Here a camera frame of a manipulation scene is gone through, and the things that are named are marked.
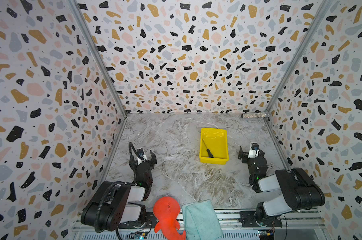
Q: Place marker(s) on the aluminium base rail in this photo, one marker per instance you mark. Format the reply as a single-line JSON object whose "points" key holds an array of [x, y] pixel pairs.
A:
{"points": [[301, 225]]}

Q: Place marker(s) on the speckled cylinder roll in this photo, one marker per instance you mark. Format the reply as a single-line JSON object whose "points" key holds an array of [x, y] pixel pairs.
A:
{"points": [[255, 115]]}

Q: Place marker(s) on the red plush toy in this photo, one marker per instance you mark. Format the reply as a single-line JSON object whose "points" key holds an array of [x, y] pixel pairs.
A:
{"points": [[166, 210]]}

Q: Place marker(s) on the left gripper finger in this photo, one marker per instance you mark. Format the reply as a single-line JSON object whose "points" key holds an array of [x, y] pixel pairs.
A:
{"points": [[153, 159], [139, 154]]}

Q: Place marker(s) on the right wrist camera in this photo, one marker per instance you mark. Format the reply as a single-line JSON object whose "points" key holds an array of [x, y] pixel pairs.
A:
{"points": [[254, 151]]}

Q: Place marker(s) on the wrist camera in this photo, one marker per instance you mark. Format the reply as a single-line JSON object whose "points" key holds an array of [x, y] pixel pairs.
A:
{"points": [[254, 151], [144, 157]]}

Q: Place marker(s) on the black yellow screwdriver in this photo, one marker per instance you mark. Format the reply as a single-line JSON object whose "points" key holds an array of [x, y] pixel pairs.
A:
{"points": [[207, 149]]}

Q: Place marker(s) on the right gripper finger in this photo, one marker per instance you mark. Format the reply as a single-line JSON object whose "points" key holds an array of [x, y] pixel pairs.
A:
{"points": [[243, 156], [261, 153]]}

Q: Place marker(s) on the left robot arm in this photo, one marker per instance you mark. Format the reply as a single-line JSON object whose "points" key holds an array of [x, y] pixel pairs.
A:
{"points": [[118, 203]]}

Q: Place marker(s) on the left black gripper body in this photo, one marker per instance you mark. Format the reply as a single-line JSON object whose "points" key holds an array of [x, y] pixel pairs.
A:
{"points": [[149, 183]]}

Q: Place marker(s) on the yellow plastic bin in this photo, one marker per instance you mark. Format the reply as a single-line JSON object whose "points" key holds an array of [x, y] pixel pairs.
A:
{"points": [[217, 142]]}

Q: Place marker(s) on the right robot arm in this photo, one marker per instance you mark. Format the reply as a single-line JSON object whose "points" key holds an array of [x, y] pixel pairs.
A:
{"points": [[298, 190]]}

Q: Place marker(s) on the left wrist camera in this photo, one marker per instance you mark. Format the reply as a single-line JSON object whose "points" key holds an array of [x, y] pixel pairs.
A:
{"points": [[144, 157]]}

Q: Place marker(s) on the teal folded cloth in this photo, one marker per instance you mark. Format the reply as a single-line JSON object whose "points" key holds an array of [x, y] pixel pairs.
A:
{"points": [[201, 221]]}

